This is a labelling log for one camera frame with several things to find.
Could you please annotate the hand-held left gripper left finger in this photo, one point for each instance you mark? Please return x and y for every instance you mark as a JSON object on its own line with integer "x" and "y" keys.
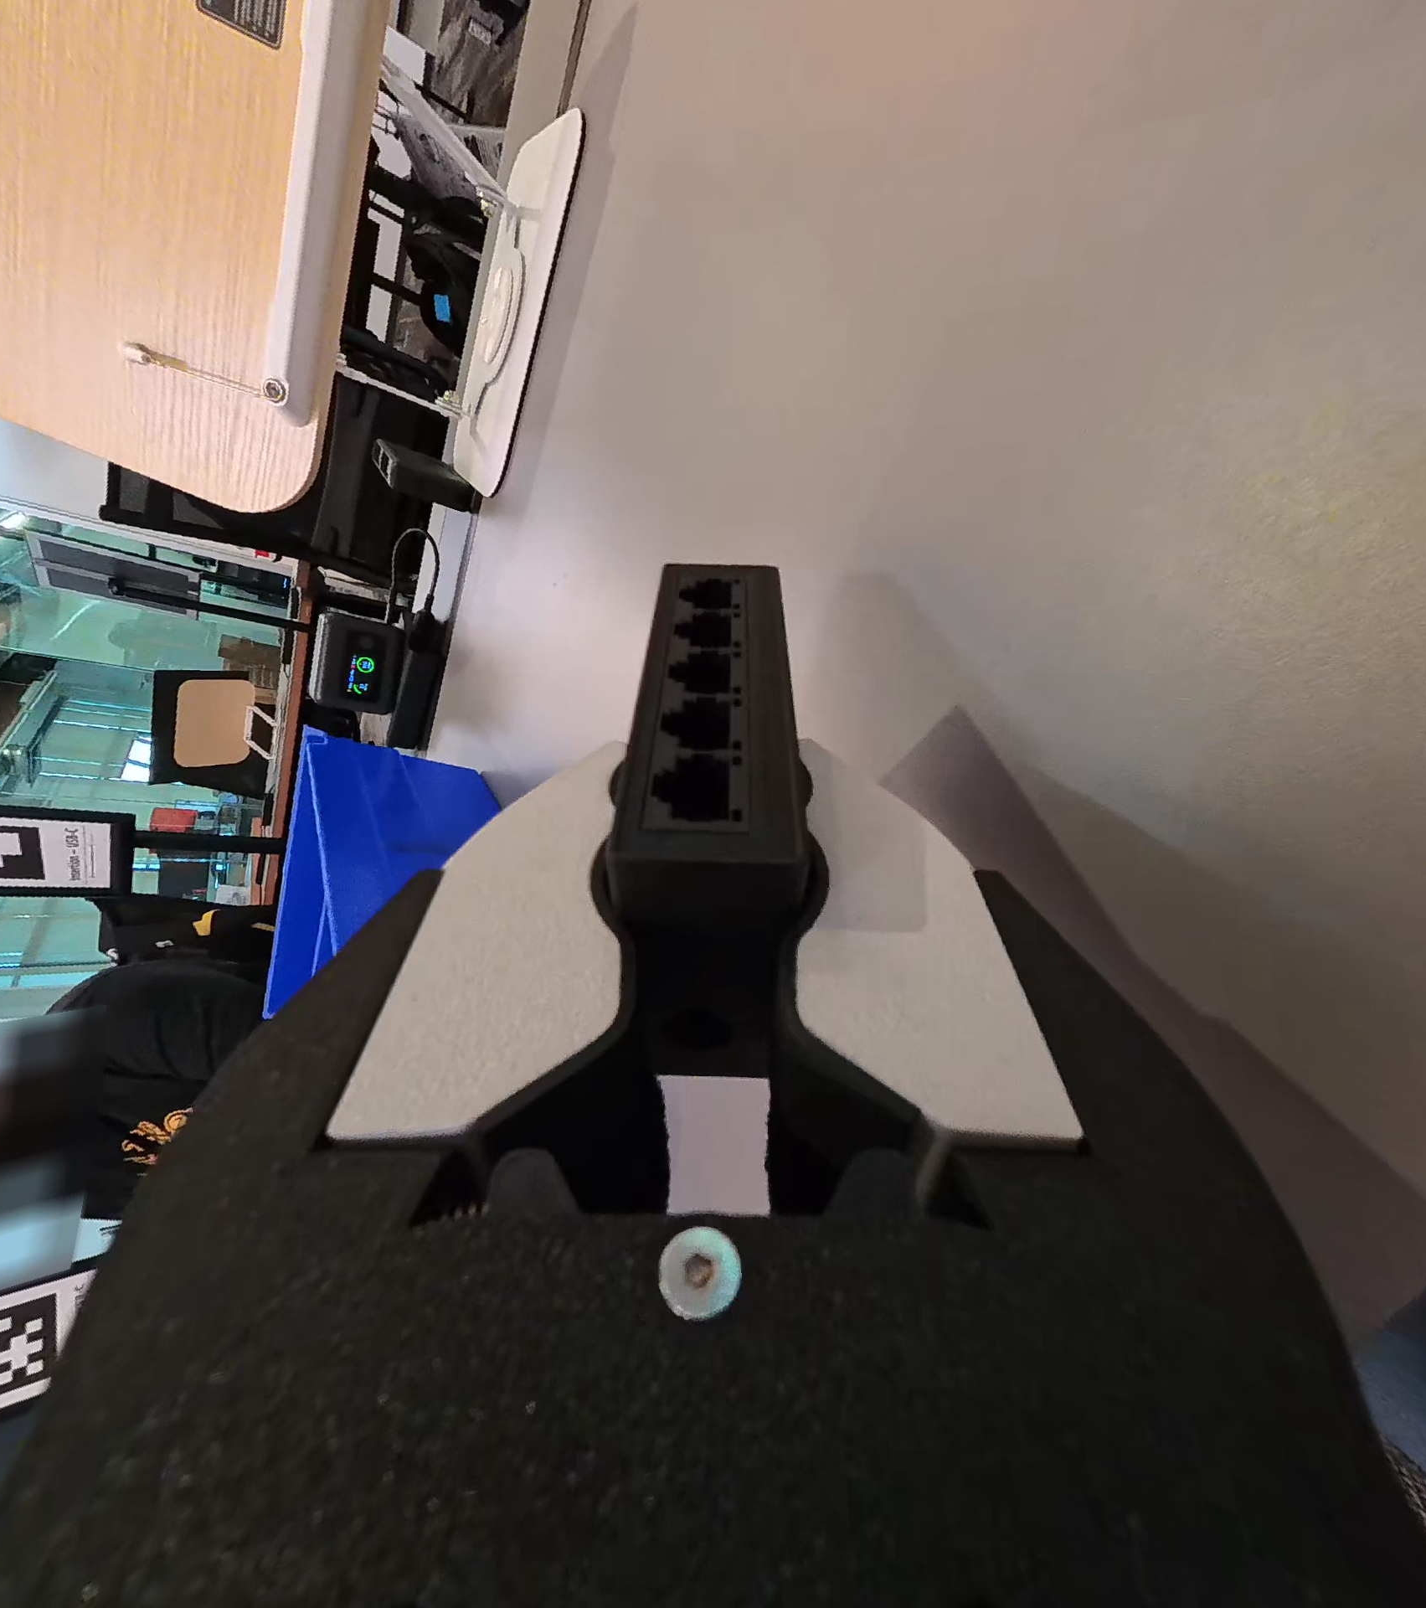
{"x": 499, "y": 956}

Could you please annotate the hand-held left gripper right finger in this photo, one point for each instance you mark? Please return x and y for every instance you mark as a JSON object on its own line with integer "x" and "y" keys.
{"x": 925, "y": 993}

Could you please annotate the black ethernet switch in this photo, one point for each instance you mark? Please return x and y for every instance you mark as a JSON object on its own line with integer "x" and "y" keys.
{"x": 713, "y": 705}

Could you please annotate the black charger brick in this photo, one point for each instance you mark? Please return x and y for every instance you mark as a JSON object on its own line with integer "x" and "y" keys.
{"x": 417, "y": 691}

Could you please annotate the black power bank with screen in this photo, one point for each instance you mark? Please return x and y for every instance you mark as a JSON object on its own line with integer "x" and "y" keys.
{"x": 335, "y": 686}

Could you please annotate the black chair with wooden seat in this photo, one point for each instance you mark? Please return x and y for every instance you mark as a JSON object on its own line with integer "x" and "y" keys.
{"x": 204, "y": 736}

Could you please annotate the glass enclosure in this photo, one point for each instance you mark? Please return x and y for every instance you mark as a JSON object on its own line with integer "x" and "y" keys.
{"x": 33, "y": 705}

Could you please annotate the wooden board with white rail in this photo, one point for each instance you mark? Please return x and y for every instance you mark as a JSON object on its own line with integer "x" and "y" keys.
{"x": 97, "y": 189}

